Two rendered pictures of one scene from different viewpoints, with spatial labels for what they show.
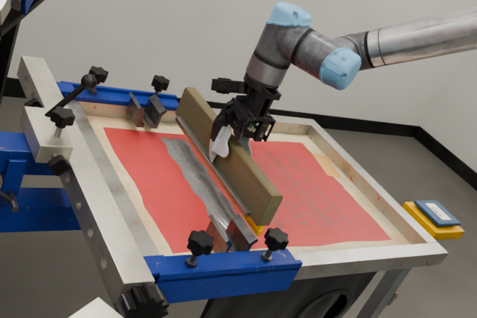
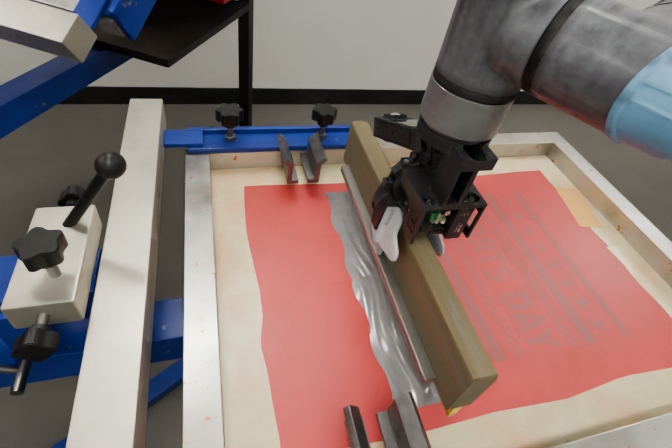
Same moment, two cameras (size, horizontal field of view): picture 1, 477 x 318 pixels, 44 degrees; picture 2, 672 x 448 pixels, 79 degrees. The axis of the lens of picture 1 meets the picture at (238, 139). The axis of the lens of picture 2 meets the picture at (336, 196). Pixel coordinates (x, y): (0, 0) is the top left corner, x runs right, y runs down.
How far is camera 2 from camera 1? 0.78 m
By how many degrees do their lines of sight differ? 23
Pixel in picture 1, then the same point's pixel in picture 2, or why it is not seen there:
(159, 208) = (286, 343)
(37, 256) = not seen: hidden behind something
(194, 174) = (362, 260)
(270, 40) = (466, 38)
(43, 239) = not seen: hidden behind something
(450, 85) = not seen: outside the picture
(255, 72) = (435, 116)
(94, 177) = (121, 348)
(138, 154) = (283, 229)
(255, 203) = (442, 367)
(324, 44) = (629, 32)
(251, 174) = (436, 310)
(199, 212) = (355, 343)
